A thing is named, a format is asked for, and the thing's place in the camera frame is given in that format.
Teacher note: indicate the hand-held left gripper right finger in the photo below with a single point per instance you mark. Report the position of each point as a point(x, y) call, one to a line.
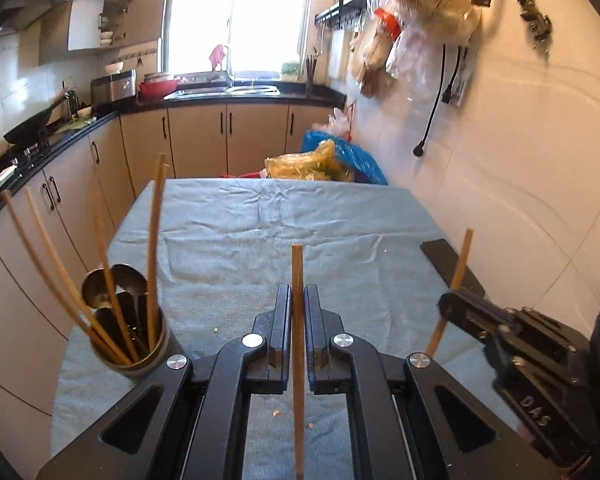
point(312, 340)

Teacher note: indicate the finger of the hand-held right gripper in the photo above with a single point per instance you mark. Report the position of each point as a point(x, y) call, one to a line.
point(472, 312)

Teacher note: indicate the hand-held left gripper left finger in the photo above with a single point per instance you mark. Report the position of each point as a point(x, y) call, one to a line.
point(284, 340)

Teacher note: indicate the wooden chopstick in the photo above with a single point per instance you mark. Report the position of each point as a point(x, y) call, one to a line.
point(62, 265)
point(297, 360)
point(155, 240)
point(55, 280)
point(455, 275)
point(105, 270)

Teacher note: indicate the steel utensil holder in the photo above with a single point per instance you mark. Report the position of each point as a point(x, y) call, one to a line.
point(140, 360)

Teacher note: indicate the black phone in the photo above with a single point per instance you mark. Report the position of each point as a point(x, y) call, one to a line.
point(447, 260)

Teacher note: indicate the blue tablecloth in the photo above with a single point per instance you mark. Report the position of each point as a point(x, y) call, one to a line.
point(280, 230)

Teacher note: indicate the steel spoon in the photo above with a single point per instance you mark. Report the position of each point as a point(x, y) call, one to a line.
point(129, 280)
point(96, 287)

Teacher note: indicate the red item behind table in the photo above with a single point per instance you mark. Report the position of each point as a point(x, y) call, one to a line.
point(247, 175)

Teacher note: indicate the yellow plastic bag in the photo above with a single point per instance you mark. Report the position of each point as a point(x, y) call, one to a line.
point(305, 165)

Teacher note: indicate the blue plastic bag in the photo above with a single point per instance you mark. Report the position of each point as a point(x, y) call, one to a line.
point(357, 157)

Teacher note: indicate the red and white plastic bag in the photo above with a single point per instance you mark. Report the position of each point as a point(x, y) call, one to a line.
point(337, 121)

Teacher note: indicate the beige lower cabinets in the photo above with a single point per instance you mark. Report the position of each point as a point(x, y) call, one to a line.
point(195, 135)

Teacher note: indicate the black kitchen countertop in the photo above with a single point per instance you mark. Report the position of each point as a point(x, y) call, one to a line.
point(325, 94)

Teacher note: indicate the steel sink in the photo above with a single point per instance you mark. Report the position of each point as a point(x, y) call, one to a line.
point(227, 91)

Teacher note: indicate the dark chopstick holder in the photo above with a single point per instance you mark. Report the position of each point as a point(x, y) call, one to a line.
point(311, 72)

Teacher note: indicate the hanging clear plastic bag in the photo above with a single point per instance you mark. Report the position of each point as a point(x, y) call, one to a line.
point(405, 52)

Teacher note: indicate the green plant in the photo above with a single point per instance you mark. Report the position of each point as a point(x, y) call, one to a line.
point(290, 67)

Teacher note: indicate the beige hanging bag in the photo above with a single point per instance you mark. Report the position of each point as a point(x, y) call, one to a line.
point(372, 57)

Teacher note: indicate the steel faucet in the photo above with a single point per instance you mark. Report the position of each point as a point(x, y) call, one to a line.
point(228, 67)

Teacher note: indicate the red basin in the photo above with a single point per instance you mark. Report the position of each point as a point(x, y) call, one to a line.
point(156, 88)

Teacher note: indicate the red cloth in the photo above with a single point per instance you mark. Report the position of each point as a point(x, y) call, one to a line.
point(217, 55)

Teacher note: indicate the chopped green vegetables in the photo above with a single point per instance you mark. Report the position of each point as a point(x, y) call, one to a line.
point(77, 122)

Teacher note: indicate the steel bread box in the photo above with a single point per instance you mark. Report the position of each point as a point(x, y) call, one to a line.
point(112, 88)

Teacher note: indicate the hanging bag of noodles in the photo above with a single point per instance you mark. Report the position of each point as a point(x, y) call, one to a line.
point(432, 0)

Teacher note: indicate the gas stove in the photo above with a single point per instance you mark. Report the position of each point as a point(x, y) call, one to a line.
point(25, 154)

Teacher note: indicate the white bowl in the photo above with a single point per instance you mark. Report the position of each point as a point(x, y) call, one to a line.
point(113, 66)

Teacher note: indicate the white dish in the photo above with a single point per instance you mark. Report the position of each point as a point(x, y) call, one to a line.
point(1, 178)

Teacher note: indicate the kitchen window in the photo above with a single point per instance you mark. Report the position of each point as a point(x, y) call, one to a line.
point(235, 15)

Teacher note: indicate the black wok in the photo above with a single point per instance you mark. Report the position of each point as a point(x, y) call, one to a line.
point(30, 122)

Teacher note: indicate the stacked white dishes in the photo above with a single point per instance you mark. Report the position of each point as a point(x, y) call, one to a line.
point(106, 35)

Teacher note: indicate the black wall rack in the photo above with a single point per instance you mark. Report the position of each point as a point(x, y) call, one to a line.
point(340, 10)

